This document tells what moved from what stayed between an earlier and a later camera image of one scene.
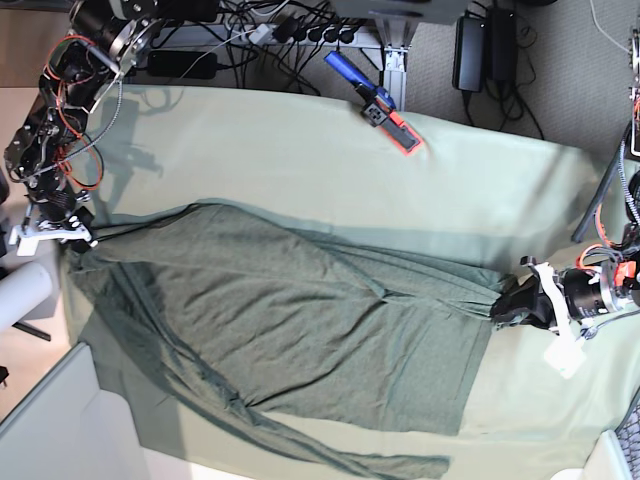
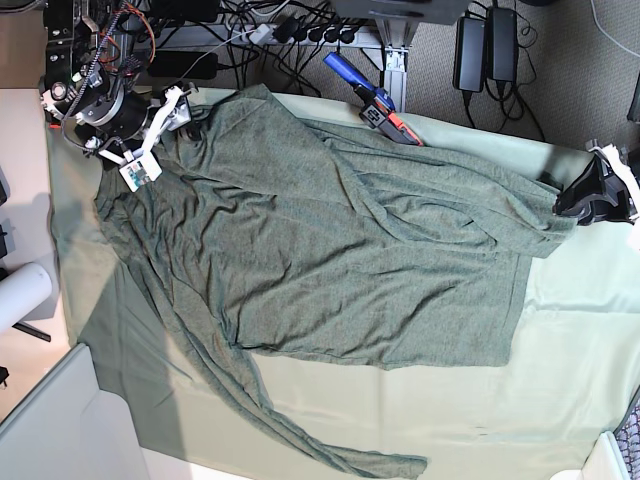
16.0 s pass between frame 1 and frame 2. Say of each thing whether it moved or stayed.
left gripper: moved
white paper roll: stayed
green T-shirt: stayed
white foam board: stayed
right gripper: moved
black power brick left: stayed
